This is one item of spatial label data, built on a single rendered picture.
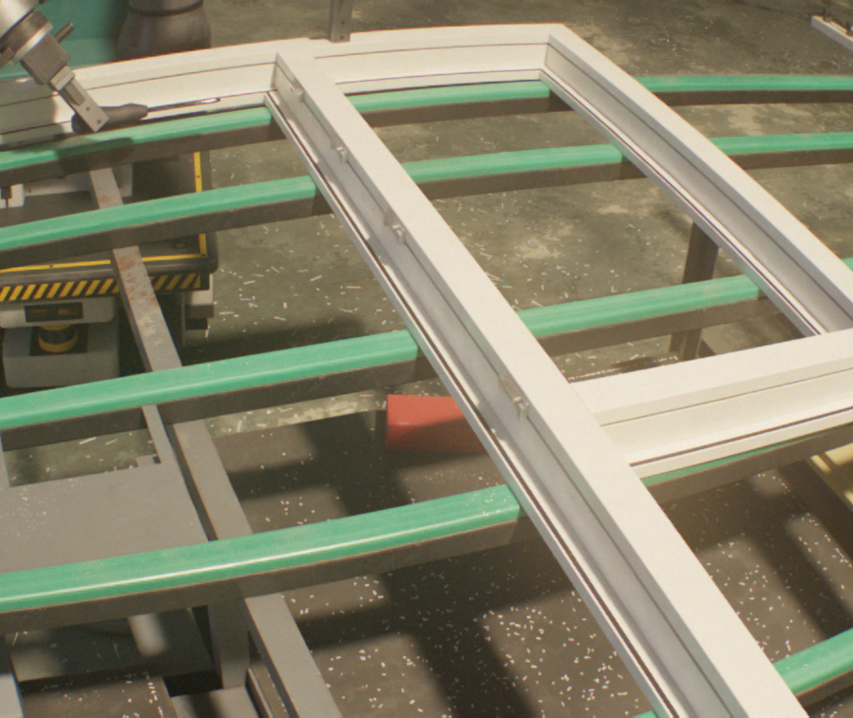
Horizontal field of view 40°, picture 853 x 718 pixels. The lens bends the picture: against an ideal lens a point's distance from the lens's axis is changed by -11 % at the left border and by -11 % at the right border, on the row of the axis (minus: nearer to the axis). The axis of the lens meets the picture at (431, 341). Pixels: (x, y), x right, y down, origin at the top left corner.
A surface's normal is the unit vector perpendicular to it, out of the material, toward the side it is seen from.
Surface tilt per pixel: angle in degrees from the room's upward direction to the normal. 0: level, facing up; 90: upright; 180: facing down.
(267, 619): 0
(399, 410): 0
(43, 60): 68
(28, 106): 90
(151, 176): 0
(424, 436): 90
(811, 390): 90
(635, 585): 90
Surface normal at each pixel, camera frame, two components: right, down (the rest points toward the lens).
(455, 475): 0.07, -0.83
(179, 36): 0.49, 0.21
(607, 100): -0.93, 0.15
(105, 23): 0.20, 0.56
